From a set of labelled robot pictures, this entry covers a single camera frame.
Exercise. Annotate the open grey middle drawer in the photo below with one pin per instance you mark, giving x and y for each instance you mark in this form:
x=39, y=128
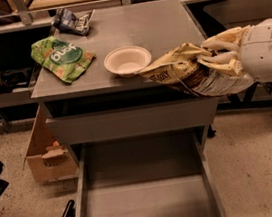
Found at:
x=163, y=175

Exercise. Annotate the brown chip bag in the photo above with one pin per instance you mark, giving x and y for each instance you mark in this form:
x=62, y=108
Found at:
x=180, y=70

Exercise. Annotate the green chip bag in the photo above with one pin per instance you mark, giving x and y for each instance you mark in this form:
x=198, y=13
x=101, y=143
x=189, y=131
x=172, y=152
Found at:
x=65, y=60

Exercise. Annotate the cardboard box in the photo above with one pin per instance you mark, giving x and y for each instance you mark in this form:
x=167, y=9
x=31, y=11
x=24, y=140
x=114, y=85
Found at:
x=47, y=159

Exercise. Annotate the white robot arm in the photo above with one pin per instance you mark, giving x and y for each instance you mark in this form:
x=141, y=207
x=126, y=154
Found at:
x=241, y=52

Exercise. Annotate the white paper bowl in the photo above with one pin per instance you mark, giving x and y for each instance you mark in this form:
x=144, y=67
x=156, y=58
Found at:
x=127, y=61

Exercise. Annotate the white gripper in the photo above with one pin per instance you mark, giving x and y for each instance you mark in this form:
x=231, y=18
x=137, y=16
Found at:
x=263, y=52

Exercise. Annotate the blue chip bag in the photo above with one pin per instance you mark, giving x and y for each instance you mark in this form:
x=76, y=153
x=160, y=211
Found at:
x=67, y=22

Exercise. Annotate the grey drawer cabinet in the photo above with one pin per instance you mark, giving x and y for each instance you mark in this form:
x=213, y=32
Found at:
x=158, y=26

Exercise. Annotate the closed grey top drawer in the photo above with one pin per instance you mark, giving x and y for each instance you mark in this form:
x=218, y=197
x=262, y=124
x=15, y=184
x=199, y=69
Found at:
x=133, y=121

